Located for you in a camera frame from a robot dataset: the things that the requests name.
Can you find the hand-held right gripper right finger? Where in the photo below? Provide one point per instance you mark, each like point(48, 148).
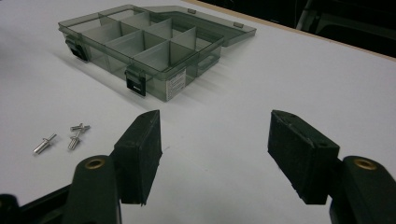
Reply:
point(299, 155)

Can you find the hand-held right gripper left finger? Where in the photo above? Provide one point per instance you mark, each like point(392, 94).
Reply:
point(138, 155)

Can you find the silver metal rivet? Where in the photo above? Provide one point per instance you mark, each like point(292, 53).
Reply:
point(74, 141)
point(43, 145)
point(80, 127)

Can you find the grey transparent compartment box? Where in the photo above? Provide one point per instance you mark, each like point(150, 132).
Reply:
point(155, 56)

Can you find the white table cover sheet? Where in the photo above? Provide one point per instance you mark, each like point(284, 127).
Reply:
point(236, 105)

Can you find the black metal frame strut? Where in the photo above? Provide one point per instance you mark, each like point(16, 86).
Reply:
point(305, 14)

